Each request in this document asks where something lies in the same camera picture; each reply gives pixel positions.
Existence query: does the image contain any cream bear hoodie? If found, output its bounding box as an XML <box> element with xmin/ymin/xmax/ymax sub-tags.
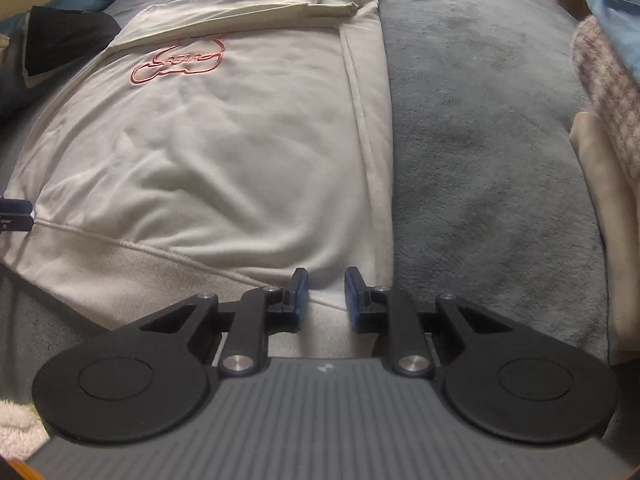
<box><xmin>1</xmin><ymin>0</ymin><xmax>393</xmax><ymax>358</ymax></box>

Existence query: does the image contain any grey fleece bed blanket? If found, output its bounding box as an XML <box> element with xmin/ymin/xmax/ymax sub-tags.
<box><xmin>1</xmin><ymin>0</ymin><xmax>610</xmax><ymax>403</ymax></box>

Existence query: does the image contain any black folded garment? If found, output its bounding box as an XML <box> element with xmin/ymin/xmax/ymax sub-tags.
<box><xmin>23</xmin><ymin>6</ymin><xmax>120</xmax><ymax>77</ymax></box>

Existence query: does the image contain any white green fluffy sleeve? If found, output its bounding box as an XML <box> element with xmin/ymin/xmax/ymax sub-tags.
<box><xmin>0</xmin><ymin>400</ymin><xmax>49</xmax><ymax>460</ymax></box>

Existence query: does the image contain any beige folded garment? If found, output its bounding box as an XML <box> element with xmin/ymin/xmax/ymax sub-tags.
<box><xmin>570</xmin><ymin>112</ymin><xmax>639</xmax><ymax>364</ymax></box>

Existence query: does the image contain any pink tweed folded garment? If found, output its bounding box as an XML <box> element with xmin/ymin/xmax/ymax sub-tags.
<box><xmin>570</xmin><ymin>15</ymin><xmax>640</xmax><ymax>187</ymax></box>

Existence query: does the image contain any blue folded garment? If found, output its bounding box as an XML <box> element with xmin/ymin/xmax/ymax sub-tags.
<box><xmin>586</xmin><ymin>0</ymin><xmax>640</xmax><ymax>81</ymax></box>

